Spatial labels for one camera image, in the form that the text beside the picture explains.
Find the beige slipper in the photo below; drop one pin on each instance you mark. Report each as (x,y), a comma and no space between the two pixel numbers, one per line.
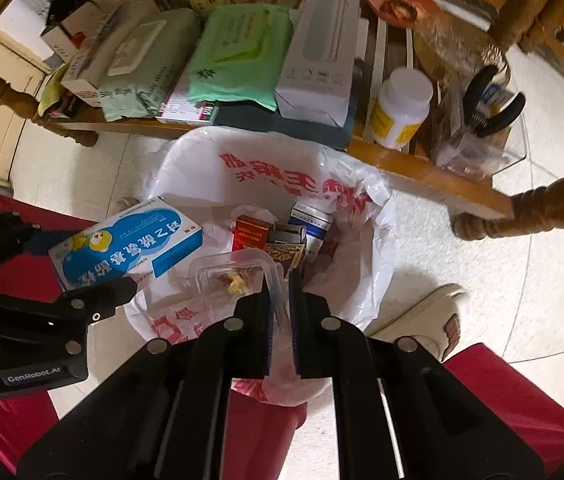
(422,320)

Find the brown printed box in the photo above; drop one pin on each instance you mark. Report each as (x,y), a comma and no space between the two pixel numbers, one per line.
(287,255)

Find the yellow-green cloth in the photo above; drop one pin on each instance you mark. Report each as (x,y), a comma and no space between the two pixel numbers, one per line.
(49,92)

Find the blue white small box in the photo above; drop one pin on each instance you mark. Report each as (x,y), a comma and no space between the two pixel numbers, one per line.
(312,225)

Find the black pliers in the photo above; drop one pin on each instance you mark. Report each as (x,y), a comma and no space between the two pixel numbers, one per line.
(504,115)

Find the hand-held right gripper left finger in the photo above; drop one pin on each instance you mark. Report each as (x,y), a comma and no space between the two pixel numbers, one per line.
(267,335)

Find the dark book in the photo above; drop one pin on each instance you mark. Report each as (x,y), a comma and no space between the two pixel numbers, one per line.
(262,120)

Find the flat white carton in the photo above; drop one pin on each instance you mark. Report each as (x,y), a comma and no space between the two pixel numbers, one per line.
(81,80)

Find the red cigarette box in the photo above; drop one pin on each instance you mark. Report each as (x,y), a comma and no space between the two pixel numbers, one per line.
(252,232)

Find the red black pen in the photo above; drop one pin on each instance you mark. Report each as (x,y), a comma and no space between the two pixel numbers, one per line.
(64,106)

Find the glass bowl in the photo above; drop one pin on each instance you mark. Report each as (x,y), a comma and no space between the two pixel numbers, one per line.
(457,45)

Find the person's right leg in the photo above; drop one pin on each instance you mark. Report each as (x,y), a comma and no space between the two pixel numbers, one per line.
(512,400)

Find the green wet wipes pack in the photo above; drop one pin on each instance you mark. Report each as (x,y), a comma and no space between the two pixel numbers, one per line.
(242,75)

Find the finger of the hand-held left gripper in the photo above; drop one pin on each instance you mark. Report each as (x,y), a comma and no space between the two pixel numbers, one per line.
(106,292)
(46,241)

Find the dark grey box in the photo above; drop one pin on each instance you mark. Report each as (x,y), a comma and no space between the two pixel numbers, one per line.
(287,234)

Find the blue white packet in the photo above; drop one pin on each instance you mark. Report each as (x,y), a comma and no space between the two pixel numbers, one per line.
(492,97)

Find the red trash bin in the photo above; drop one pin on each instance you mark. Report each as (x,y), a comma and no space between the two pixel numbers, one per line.
(257,435)

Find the white red small box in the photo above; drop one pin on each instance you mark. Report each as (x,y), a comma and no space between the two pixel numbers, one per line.
(61,40)

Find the clear plastic tray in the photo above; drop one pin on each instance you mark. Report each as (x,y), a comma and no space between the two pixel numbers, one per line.
(221,265)

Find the blue cartoon medicine box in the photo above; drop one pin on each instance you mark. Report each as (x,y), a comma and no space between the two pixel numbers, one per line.
(126,245)

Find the clear plastic organizer box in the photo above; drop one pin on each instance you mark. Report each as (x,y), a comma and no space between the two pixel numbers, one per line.
(462,150)

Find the wooden coffee table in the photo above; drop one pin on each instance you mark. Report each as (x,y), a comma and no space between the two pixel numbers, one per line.
(412,170)

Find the white yellow-label pill bottle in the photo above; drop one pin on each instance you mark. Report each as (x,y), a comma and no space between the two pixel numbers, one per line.
(392,120)

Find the yellow food scrap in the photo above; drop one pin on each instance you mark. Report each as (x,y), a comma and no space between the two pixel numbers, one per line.
(234,282)

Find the white red-printed plastic bag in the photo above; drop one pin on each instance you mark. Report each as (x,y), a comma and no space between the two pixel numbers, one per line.
(262,150)

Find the pale green baby wipes pack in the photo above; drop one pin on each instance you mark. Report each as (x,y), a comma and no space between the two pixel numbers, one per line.
(161,75)

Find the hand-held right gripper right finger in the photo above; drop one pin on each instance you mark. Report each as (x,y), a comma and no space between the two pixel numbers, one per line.
(294,335)

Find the orange plate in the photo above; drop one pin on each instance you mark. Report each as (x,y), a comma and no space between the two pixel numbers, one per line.
(402,0)

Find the long white carton box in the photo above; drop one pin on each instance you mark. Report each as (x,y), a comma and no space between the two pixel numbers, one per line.
(317,75)

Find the person's left leg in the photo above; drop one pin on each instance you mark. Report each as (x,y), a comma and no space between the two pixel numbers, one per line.
(11,200)

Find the red white medicine box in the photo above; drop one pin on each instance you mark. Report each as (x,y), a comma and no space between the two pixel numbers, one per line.
(181,110)

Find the person's leg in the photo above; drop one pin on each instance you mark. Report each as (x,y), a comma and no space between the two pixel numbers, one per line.
(11,200)
(512,400)

